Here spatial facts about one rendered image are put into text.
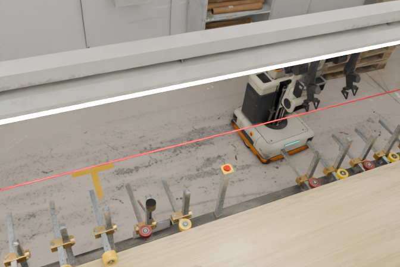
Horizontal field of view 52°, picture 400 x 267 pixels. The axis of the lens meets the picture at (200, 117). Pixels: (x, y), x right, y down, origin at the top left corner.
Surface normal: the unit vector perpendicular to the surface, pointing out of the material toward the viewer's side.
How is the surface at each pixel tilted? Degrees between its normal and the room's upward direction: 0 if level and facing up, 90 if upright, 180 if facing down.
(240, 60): 61
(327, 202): 0
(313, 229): 0
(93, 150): 0
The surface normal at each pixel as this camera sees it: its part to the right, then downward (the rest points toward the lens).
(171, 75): 0.38, 0.22
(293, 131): 0.08, -0.72
